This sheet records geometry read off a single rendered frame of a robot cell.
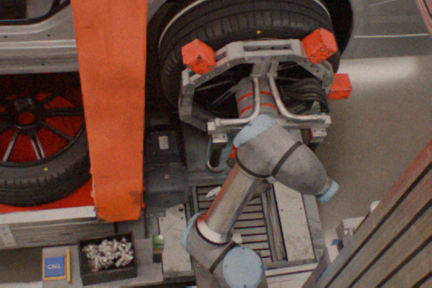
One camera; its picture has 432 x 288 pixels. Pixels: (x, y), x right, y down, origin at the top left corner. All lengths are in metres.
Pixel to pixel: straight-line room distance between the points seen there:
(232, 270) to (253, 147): 0.40
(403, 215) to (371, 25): 1.47
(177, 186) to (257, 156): 1.06
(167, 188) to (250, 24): 0.84
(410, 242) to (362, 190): 2.14
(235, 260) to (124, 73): 0.63
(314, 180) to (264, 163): 0.13
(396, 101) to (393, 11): 1.17
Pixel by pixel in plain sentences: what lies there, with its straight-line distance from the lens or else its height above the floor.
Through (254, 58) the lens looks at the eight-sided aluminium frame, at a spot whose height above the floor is 1.11.
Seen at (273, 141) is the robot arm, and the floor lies 1.42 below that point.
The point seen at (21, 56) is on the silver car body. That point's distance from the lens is 2.48.
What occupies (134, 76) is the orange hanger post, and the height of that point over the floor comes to 1.47.
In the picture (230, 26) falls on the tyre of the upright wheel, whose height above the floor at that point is 1.15.
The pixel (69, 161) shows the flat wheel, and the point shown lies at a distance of 2.65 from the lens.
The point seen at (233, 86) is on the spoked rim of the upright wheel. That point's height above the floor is 0.78.
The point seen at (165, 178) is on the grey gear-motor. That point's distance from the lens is 2.72.
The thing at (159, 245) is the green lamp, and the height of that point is 0.66.
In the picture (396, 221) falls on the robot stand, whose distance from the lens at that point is 1.22.
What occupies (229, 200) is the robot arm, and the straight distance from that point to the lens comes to 1.82.
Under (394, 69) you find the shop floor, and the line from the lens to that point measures 3.76.
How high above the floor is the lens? 2.85
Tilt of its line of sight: 59 degrees down
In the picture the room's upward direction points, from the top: 12 degrees clockwise
